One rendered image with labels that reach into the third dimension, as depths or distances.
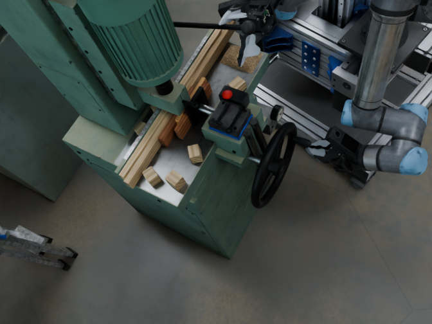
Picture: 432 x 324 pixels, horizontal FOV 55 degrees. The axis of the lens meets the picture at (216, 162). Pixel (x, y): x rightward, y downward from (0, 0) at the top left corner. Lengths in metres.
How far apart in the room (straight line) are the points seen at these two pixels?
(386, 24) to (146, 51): 0.55
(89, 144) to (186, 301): 0.93
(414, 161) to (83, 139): 1.08
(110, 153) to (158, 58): 0.55
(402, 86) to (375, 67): 1.13
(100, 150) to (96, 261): 0.90
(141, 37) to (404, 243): 1.56
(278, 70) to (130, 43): 1.39
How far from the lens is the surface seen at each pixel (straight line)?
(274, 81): 2.22
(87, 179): 2.47
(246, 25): 1.05
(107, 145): 1.51
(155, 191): 1.24
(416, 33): 1.62
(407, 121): 1.22
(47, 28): 1.12
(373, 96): 1.17
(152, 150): 1.28
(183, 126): 1.27
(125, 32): 0.95
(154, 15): 0.96
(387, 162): 1.20
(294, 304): 2.01
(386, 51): 1.10
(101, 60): 1.15
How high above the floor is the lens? 1.99
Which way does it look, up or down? 62 degrees down
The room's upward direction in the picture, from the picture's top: 22 degrees counter-clockwise
